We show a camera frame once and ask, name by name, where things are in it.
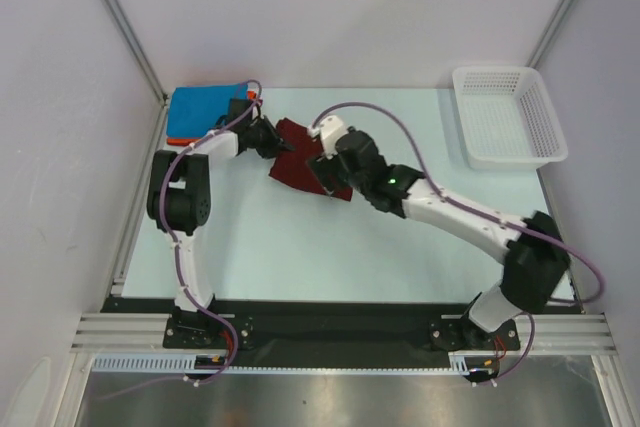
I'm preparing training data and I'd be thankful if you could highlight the dark red t shirt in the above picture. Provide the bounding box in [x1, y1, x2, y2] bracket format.
[269, 118, 327, 196]

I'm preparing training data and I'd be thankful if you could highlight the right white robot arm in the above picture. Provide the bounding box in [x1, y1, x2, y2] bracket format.
[307, 125, 570, 348]

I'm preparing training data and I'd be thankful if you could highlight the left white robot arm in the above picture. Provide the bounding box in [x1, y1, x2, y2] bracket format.
[146, 97, 295, 347]

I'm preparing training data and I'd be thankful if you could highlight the folded orange t shirt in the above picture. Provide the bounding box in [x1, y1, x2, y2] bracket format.
[165, 90, 259, 148]

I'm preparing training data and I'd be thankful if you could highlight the folded blue t shirt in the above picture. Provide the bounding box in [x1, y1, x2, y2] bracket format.
[166, 84, 246, 140]

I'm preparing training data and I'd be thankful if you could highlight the white plastic basket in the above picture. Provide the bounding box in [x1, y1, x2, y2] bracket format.
[452, 66, 568, 170]

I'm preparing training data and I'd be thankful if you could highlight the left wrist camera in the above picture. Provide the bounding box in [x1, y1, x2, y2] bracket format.
[226, 98, 262, 124]

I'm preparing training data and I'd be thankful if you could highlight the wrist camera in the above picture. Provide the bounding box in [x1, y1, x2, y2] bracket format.
[226, 98, 262, 124]
[307, 115, 348, 158]

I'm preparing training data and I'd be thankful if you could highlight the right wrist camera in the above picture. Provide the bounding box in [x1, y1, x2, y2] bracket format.
[307, 115, 348, 158]

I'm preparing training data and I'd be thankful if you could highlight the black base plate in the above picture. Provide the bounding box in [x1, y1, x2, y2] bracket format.
[102, 298, 584, 371]

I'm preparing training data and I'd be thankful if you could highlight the left aluminium frame post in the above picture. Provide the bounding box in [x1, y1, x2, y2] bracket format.
[100, 0, 167, 105]

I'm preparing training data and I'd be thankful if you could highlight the aluminium frame post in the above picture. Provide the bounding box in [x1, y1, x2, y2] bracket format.
[526, 0, 578, 69]
[100, 0, 167, 105]

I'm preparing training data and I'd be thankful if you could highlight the white slotted cable duct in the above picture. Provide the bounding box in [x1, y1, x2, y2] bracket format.
[92, 350, 501, 376]

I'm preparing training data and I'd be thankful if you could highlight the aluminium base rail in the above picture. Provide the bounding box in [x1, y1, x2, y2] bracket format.
[71, 313, 617, 356]

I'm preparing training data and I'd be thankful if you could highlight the right aluminium frame post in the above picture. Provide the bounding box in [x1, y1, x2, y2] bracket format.
[526, 0, 578, 69]

